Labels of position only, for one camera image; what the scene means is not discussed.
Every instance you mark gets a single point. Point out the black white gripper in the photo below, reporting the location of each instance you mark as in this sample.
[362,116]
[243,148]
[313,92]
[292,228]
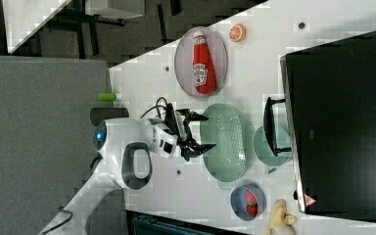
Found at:
[169,134]

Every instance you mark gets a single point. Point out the green plastic strainer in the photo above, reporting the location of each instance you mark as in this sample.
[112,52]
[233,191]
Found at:
[226,161]

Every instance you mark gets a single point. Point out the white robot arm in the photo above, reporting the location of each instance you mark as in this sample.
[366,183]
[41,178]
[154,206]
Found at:
[126,145]

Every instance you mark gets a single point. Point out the red ketchup bottle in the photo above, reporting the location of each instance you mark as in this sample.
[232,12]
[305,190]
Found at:
[203,68]

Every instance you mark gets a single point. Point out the grey round plate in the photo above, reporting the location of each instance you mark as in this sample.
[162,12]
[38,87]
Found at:
[183,61]

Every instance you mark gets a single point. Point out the blue bowl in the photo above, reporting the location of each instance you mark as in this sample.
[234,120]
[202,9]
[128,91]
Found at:
[238,203]

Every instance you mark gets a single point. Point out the red strawberry toy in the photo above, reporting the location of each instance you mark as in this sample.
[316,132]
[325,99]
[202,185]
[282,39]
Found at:
[252,206]

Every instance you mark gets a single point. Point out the orange slice toy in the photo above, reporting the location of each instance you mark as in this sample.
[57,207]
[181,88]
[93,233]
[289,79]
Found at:
[237,32]

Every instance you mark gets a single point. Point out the yellow banana toy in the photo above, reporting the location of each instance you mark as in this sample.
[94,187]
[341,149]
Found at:
[280,222]

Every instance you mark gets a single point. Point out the black toaster oven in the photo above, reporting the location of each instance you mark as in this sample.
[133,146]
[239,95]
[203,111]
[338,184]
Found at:
[330,100]

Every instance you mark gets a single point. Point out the green cylinder post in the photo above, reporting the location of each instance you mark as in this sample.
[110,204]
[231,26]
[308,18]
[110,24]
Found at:
[109,97]

